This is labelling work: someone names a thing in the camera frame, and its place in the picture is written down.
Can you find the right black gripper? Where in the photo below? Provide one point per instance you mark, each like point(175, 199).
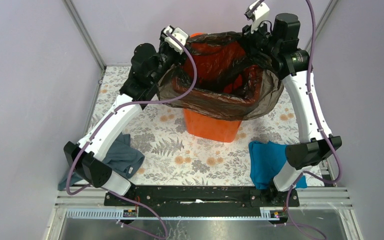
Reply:
point(248, 37)

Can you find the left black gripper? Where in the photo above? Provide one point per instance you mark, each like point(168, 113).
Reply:
point(180, 58)

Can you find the black trash bag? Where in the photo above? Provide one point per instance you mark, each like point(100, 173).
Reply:
point(261, 89)

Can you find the orange plastic trash bin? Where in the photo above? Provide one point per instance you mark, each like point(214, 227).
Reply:
point(212, 127)

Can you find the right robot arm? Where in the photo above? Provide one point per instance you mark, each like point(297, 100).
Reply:
point(292, 66)

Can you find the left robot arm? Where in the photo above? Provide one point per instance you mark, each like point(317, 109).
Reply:
point(148, 66)

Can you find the floral patterned mat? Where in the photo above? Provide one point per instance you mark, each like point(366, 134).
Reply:
point(175, 157)

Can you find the grey-blue cloth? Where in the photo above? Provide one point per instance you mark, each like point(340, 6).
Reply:
point(120, 158)

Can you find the bright blue cloth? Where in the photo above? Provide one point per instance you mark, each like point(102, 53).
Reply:
point(276, 166)

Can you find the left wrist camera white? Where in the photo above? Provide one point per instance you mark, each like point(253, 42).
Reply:
point(176, 38)

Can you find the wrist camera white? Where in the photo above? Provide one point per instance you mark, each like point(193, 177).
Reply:
point(257, 12)
point(176, 38)

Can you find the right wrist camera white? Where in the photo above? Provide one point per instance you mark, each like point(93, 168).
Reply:
point(257, 12)

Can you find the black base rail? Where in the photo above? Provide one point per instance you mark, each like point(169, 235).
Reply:
point(186, 199)

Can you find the slotted metal cable duct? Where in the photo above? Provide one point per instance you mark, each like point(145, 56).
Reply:
point(132, 214)

